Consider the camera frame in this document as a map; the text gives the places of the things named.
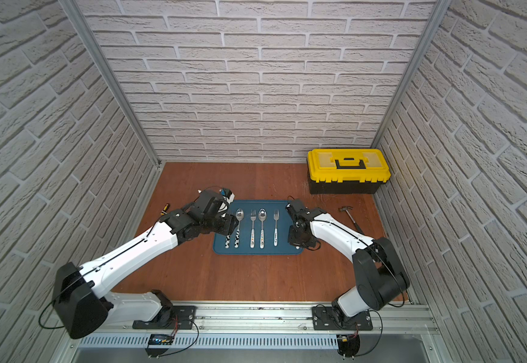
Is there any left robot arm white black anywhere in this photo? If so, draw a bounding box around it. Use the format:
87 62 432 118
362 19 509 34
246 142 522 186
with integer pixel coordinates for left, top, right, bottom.
52 210 239 340

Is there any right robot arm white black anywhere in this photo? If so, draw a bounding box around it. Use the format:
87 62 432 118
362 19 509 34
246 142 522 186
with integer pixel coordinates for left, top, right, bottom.
288 211 410 324

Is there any screwdriver yellow black handle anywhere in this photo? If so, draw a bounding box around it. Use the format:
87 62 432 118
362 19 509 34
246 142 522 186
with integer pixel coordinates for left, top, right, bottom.
160 204 170 216

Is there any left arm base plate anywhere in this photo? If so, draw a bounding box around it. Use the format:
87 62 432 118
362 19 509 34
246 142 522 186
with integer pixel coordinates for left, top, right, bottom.
133 306 197 331

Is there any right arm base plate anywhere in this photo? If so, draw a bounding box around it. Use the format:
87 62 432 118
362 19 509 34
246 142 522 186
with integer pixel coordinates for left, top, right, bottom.
311 304 373 331

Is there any aluminium frame rail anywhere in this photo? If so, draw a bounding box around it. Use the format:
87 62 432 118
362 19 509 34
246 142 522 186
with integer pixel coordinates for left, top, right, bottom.
95 301 440 335

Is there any left controller board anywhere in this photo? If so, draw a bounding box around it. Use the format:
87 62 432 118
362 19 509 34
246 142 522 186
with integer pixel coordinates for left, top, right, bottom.
145 334 175 358

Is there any right controller board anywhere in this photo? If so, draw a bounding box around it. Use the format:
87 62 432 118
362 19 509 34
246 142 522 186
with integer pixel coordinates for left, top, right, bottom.
337 334 360 360

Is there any hammer black handle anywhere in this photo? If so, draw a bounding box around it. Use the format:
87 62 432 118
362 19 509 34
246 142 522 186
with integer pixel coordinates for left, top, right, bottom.
339 206 364 234

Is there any controller board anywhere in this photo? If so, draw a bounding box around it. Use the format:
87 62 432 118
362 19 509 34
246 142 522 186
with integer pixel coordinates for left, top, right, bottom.
145 334 175 358
337 334 360 360

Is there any teal plastic tray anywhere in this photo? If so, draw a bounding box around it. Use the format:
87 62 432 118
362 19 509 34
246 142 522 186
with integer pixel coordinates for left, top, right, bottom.
213 200 302 256

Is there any fork plain white handle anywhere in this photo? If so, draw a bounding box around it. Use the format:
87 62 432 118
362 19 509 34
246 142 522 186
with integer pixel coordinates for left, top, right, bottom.
273 210 280 247

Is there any spoon cow pattern handle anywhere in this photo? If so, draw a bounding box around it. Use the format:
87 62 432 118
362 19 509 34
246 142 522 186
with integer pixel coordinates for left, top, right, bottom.
234 209 245 248

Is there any yellow black toolbox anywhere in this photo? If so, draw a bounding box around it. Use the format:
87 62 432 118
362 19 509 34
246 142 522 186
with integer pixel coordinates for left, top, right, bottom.
307 148 391 195

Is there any fork cartoon text handle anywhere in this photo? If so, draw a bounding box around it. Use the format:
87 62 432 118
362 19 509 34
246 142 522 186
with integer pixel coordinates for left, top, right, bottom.
250 210 257 249

